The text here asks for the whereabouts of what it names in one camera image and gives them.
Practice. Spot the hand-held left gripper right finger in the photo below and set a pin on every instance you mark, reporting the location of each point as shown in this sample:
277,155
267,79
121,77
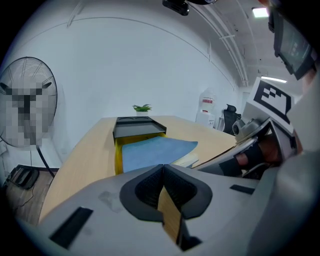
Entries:
225,212

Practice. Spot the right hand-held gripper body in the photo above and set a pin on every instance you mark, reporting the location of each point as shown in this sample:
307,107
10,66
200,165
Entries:
272,100

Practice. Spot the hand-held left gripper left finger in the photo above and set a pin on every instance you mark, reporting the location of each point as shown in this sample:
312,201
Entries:
100,225

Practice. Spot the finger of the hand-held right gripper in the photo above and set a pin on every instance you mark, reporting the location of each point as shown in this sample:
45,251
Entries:
212,166

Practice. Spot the blue notebook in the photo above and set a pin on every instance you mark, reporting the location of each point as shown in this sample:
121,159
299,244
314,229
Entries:
155,152

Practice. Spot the black and yellow tray box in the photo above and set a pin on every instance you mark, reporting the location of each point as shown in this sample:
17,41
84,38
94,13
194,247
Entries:
140,127

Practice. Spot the black office chair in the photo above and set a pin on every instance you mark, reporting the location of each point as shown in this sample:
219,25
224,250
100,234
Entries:
231,117

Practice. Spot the person's right hand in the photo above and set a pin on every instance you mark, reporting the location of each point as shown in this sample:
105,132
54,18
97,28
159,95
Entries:
270,150

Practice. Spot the ceiling tube light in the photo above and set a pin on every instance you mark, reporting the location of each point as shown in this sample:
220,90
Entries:
273,79

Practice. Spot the white water dispenser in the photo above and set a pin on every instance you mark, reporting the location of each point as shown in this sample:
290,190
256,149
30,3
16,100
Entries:
206,120

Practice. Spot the ceiling panel light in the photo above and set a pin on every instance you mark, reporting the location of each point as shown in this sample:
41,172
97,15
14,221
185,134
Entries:
260,12

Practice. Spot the green plant in white pot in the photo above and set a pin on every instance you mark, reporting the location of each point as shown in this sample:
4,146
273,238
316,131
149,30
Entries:
142,108

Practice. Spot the black flat floor rack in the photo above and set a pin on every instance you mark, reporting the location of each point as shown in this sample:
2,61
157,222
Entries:
23,175

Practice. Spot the black standing fan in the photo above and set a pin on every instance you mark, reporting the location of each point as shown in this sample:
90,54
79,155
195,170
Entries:
27,100

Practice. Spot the black head-mounted camera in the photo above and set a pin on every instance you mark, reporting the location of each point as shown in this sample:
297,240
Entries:
176,6

